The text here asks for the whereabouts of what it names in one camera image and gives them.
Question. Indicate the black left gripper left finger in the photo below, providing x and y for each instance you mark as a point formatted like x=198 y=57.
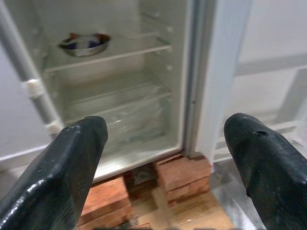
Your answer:
x=55 y=177

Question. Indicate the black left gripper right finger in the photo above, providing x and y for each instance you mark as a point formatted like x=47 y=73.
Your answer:
x=271 y=172

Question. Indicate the glass fridge shelf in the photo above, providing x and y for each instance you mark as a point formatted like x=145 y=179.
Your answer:
x=115 y=95
x=124 y=51

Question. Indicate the fridge door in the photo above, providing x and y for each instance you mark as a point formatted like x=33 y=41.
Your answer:
x=268 y=31

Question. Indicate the fridge cabinet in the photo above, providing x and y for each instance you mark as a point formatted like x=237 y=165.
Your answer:
x=124 y=21

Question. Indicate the red brick stack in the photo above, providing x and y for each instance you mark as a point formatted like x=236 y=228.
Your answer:
x=108 y=198
x=182 y=175

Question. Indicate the grey appliance front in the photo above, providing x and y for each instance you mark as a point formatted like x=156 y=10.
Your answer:
x=14 y=119

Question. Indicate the brown cardboard sheet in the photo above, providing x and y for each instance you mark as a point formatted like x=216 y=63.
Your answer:
x=192 y=213

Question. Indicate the steel bowl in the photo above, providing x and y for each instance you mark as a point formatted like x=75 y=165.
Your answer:
x=84 y=51

